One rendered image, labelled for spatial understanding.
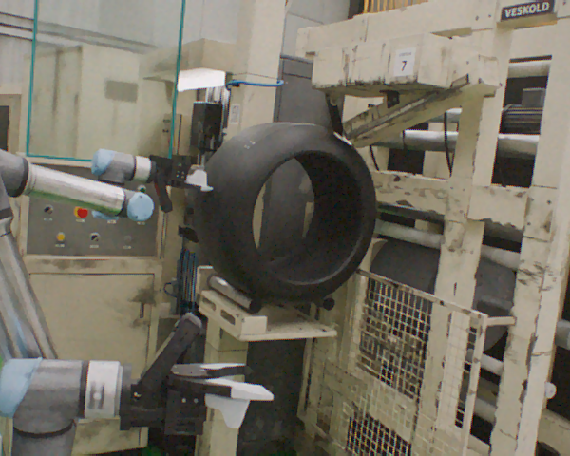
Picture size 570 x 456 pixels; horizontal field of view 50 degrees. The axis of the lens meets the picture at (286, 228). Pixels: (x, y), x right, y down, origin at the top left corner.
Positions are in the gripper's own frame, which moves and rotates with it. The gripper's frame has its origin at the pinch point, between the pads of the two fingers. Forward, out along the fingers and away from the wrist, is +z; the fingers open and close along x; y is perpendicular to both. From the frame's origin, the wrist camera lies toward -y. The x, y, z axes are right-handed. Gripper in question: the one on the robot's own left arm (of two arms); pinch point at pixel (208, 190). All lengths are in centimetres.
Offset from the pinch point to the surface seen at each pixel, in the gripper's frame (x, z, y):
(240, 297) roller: -1.5, 17.9, -32.3
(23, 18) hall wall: 927, 21, 177
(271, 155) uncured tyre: -12.1, 12.6, 14.3
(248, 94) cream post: 28.4, 19.9, 35.4
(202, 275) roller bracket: 25.6, 15.2, -31.8
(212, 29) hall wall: 985, 357, 267
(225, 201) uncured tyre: -9.0, 2.4, -2.1
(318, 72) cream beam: 22, 43, 49
